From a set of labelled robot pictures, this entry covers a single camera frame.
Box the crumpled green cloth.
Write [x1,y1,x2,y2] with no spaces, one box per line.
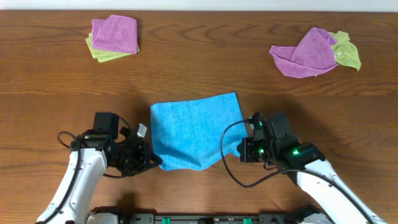
[329,30,361,71]

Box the crumpled purple cloth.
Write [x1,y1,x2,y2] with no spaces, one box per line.
[269,27,338,78]

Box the folded purple cloth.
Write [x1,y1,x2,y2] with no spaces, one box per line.
[91,15,139,54]

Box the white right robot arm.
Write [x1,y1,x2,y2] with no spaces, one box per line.
[240,113,385,223]

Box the blue microfiber cloth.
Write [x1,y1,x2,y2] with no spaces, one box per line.
[150,92,248,171]

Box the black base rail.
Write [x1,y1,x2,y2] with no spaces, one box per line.
[85,205,333,224]

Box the folded green cloth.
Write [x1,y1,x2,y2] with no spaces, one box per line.
[86,31,140,63]

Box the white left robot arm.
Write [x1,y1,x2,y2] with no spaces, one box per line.
[37,112,162,223]

